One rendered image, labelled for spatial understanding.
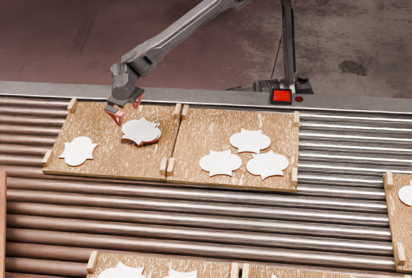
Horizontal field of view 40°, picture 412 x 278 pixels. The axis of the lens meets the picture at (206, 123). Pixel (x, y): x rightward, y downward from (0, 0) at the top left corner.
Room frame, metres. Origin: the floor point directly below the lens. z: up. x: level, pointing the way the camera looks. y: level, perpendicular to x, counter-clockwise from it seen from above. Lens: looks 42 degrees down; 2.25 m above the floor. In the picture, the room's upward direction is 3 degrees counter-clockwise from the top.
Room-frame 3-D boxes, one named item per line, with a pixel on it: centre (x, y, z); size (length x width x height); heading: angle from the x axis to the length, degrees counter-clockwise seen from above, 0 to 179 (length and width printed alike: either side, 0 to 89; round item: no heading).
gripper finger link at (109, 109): (1.39, 0.28, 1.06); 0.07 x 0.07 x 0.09; 59
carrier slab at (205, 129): (1.34, -0.10, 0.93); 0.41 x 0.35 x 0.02; 79
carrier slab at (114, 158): (1.41, 0.31, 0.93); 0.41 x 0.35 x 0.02; 80
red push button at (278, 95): (1.59, -0.28, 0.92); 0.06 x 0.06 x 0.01; 81
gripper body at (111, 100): (1.42, 0.26, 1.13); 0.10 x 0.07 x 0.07; 149
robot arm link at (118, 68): (1.42, 0.26, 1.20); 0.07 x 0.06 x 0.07; 5
